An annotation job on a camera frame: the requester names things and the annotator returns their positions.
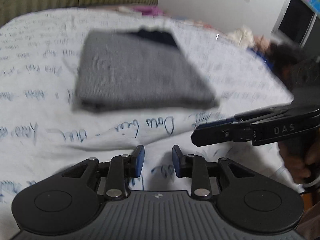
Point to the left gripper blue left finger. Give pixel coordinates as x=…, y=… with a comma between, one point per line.
x=137, y=161

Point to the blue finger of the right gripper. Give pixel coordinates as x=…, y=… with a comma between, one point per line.
x=218, y=124
x=209, y=136

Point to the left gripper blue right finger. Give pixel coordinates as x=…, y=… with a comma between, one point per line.
x=177, y=160

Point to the grey and navy knit sweater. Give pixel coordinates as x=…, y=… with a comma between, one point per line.
x=136, y=70

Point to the cream and pink clothes pile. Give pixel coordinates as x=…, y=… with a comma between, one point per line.
x=244, y=38

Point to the person's right hand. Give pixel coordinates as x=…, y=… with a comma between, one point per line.
x=297, y=166

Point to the white script-print bed sheet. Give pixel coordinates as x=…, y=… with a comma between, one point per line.
x=41, y=133

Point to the purple crumpled cloth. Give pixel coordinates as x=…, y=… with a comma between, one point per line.
x=149, y=10

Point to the dark window with frame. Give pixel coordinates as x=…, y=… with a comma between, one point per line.
x=298, y=25

